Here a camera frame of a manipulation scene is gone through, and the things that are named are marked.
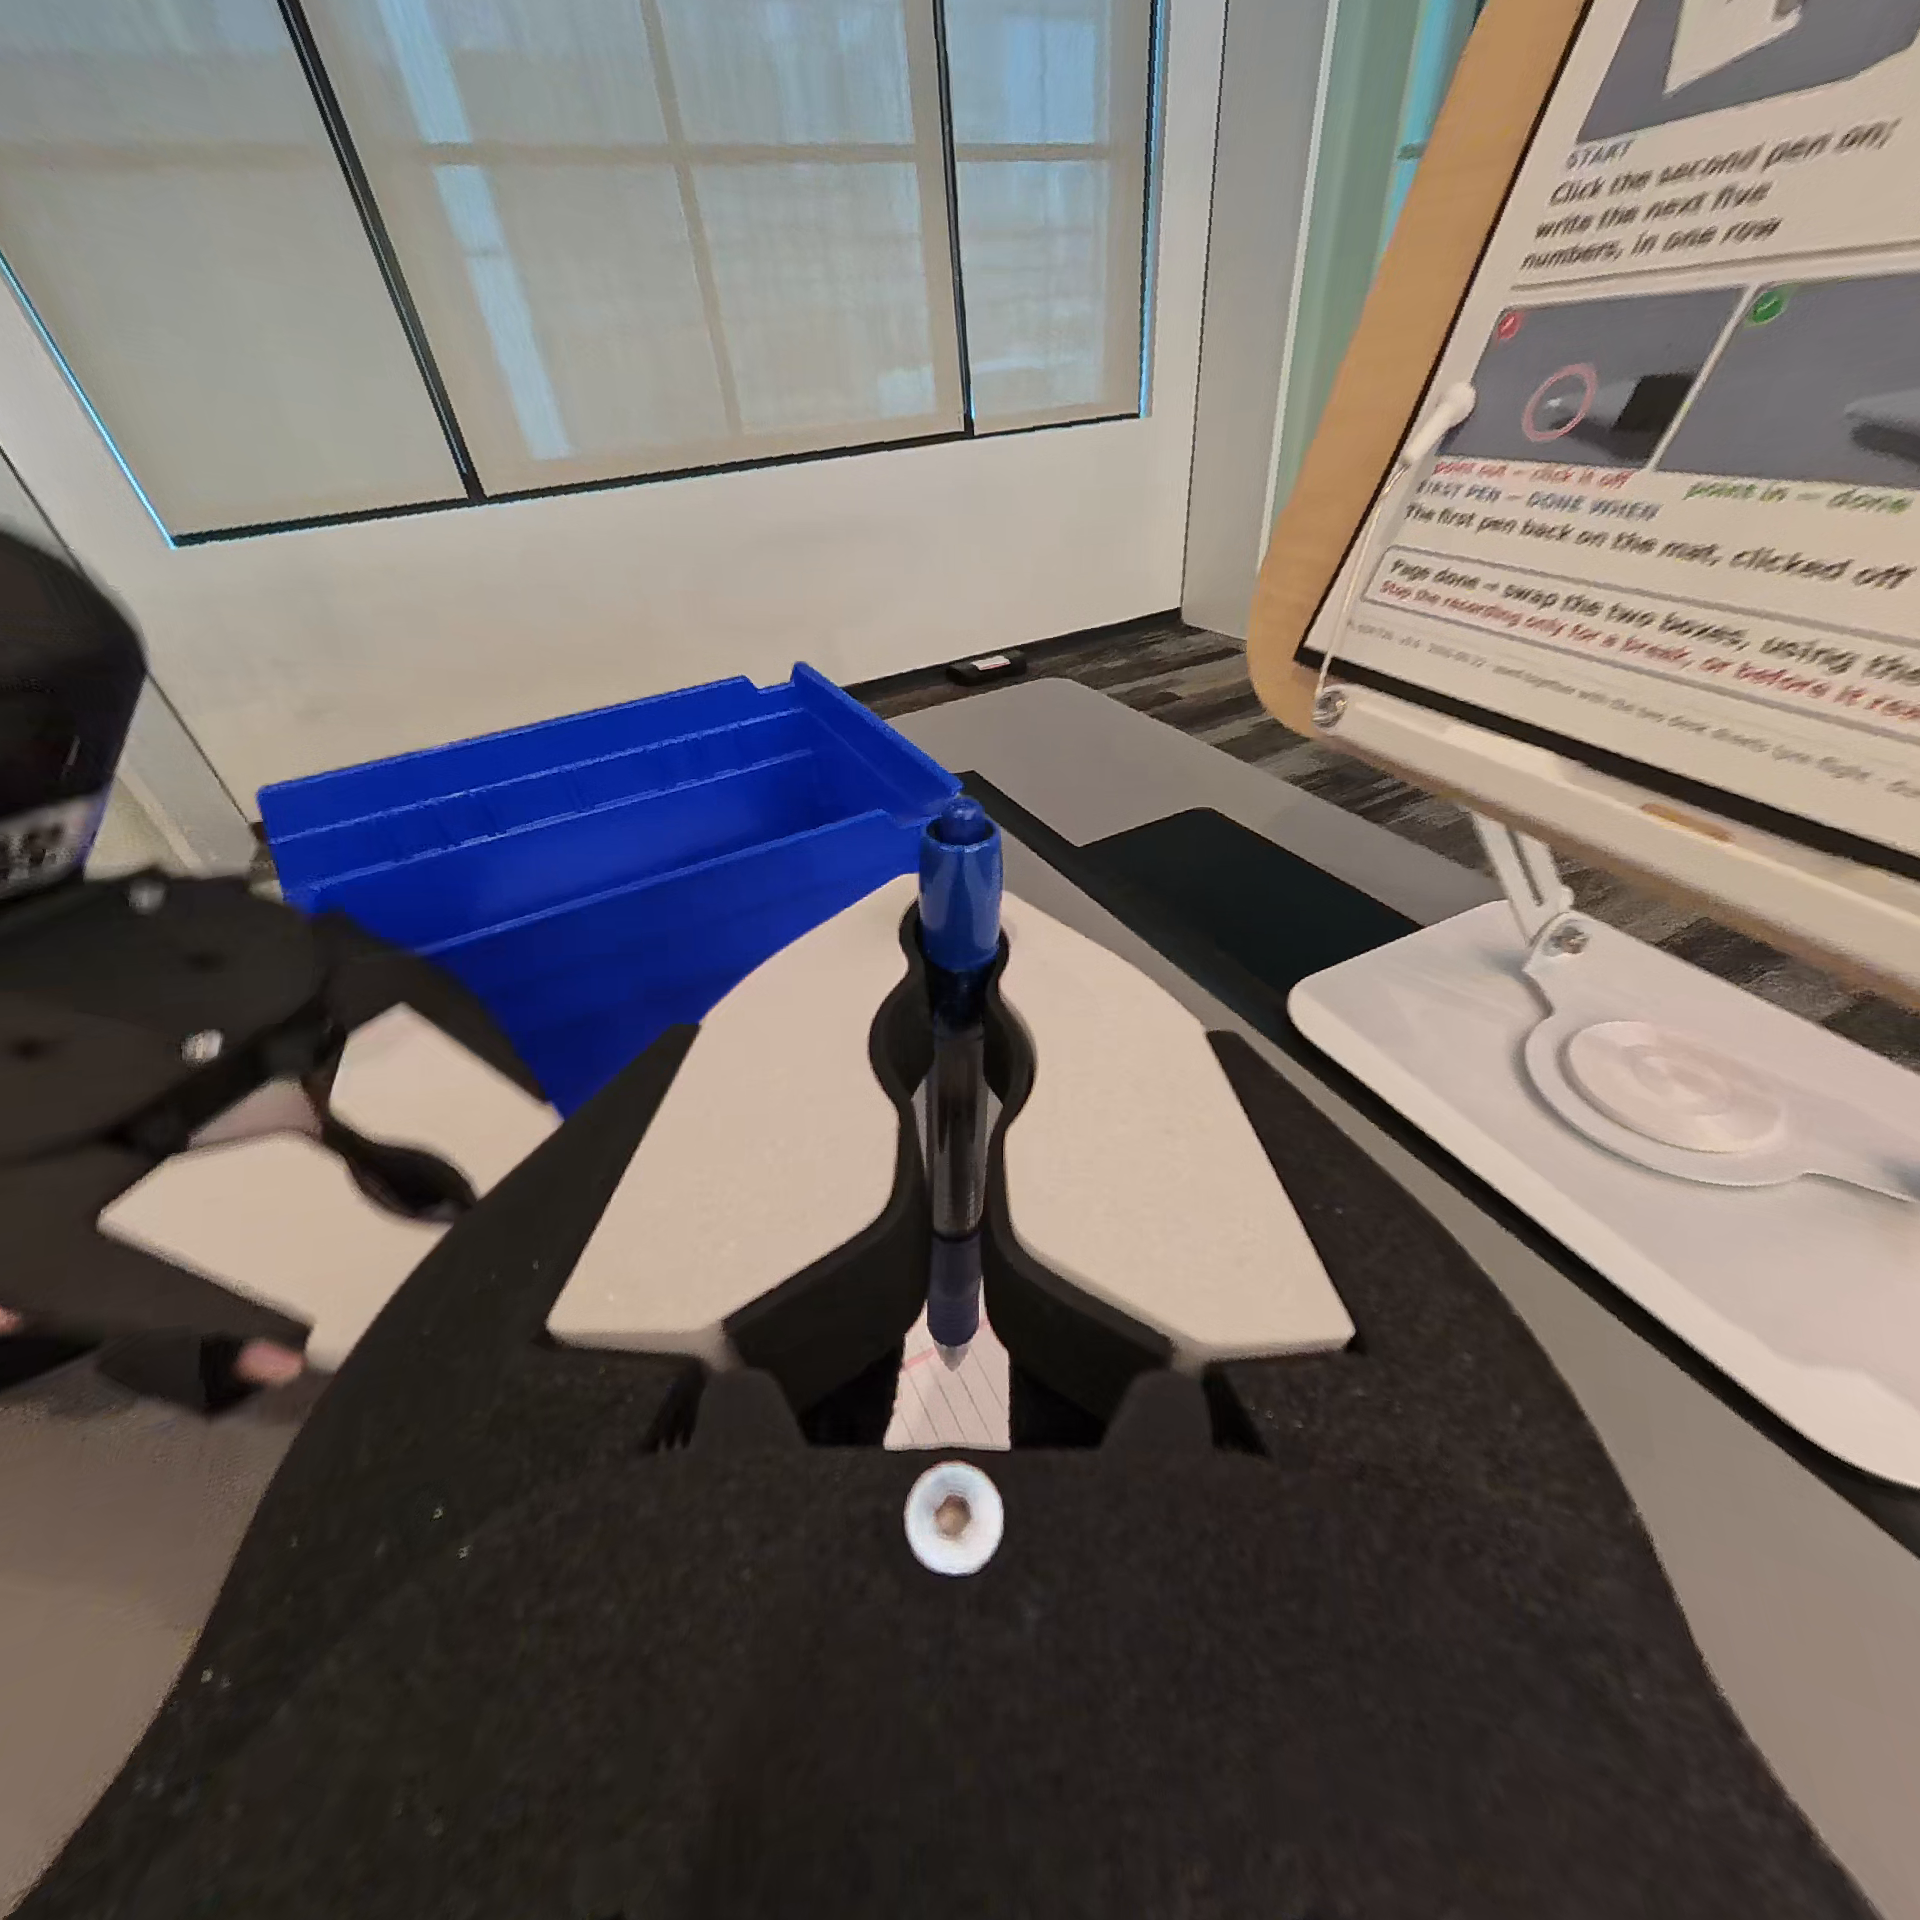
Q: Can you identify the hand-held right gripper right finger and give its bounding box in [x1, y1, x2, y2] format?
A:
[986, 892, 1362, 1367]

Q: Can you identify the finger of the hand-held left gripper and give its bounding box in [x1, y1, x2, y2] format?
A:
[93, 1131, 456, 1375]
[321, 971, 570, 1226]

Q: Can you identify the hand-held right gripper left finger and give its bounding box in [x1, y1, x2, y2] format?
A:
[544, 892, 924, 1370]

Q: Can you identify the white lined notepad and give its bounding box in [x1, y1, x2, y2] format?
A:
[884, 1339, 1010, 1451]

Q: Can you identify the blue pen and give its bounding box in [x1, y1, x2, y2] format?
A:
[915, 795, 1003, 1370]

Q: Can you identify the blue plastic bin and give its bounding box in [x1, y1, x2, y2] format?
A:
[257, 660, 967, 1120]

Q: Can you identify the white metal board stand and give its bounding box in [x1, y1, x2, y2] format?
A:
[1288, 383, 1920, 1490]

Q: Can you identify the wooden display board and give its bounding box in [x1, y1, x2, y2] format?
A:
[1245, 0, 1920, 888]

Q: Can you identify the large glass window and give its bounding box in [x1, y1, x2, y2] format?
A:
[0, 0, 1169, 544]

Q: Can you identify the printed instruction sheet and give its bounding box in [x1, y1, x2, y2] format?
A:
[1296, 0, 1920, 880]

